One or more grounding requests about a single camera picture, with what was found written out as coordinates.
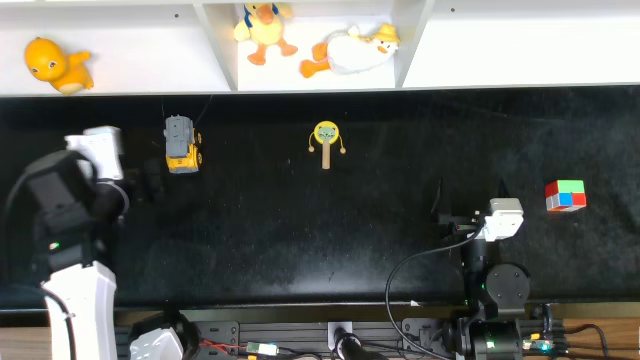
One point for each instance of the white shelf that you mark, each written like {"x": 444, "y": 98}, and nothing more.
{"x": 500, "y": 50}

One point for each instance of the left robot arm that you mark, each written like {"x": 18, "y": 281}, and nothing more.
{"x": 80, "y": 310}

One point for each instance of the white plush duck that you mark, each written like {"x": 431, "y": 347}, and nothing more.
{"x": 352, "y": 52}

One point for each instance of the grey and yellow toy truck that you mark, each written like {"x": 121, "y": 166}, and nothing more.
{"x": 179, "y": 142}

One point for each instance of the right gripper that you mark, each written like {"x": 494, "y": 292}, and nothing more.
{"x": 460, "y": 223}

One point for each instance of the mounting rail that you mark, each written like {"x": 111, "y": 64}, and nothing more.
{"x": 290, "y": 335}

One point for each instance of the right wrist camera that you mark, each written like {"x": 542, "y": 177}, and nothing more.
{"x": 504, "y": 220}

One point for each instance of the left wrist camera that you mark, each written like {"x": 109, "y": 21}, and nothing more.
{"x": 100, "y": 150}

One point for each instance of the many-coloured puzzle cube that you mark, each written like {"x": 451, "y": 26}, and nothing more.
{"x": 566, "y": 197}

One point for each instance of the yellow rubber duck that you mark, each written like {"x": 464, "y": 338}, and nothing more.
{"x": 50, "y": 62}

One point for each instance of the yellow cat rattle drum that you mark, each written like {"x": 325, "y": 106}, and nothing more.
{"x": 327, "y": 134}

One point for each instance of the yellow plush duck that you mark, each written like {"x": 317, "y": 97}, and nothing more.
{"x": 267, "y": 32}

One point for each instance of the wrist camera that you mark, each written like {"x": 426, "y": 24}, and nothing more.
{"x": 100, "y": 150}
{"x": 504, "y": 220}

